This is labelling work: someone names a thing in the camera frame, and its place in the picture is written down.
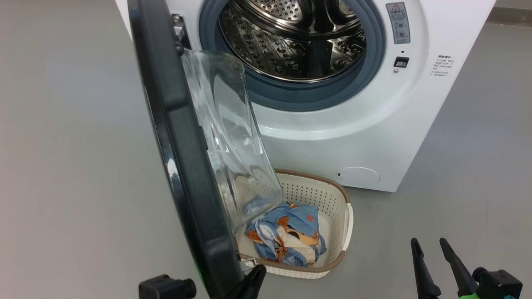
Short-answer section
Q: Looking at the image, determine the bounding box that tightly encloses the white front-load washing machine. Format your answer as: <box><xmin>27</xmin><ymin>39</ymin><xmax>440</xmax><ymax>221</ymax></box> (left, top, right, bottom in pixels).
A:
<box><xmin>116</xmin><ymin>0</ymin><xmax>497</xmax><ymax>193</ymax></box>

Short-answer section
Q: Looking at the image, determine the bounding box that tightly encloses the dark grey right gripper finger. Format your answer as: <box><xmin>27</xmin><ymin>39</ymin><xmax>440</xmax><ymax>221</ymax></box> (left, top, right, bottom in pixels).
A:
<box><xmin>411</xmin><ymin>238</ymin><xmax>442</xmax><ymax>299</ymax></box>
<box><xmin>439</xmin><ymin>238</ymin><xmax>478</xmax><ymax>297</ymax></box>

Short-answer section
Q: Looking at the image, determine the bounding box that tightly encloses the round white filter cover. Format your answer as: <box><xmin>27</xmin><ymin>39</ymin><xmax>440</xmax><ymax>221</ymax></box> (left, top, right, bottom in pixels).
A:
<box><xmin>336</xmin><ymin>167</ymin><xmax>381</xmax><ymax>186</ymax></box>

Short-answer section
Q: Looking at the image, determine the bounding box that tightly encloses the dark round washer door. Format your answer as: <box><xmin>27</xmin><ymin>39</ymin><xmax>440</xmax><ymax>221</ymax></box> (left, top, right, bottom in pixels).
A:
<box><xmin>128</xmin><ymin>0</ymin><xmax>284</xmax><ymax>299</ymax></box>

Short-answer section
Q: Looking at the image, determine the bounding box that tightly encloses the stainless steel washing machine drum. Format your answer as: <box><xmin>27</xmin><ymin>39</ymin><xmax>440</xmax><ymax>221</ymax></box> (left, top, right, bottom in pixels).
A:
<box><xmin>218</xmin><ymin>0</ymin><xmax>368</xmax><ymax>81</ymax></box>

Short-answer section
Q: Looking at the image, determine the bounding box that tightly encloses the grey warning sticker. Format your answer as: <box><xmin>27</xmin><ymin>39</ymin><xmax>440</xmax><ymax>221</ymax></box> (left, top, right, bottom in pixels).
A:
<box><xmin>386</xmin><ymin>2</ymin><xmax>411</xmax><ymax>44</ymax></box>

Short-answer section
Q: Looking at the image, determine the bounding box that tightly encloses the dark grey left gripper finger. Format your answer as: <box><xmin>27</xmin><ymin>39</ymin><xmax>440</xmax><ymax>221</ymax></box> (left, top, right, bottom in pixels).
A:
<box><xmin>224</xmin><ymin>265</ymin><xmax>267</xmax><ymax>299</ymax></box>

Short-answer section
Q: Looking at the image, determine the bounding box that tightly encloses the cream perforated laundry basket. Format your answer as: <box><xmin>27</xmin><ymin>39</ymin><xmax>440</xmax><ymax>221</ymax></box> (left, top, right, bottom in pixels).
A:
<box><xmin>237</xmin><ymin>168</ymin><xmax>354</xmax><ymax>279</ymax></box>

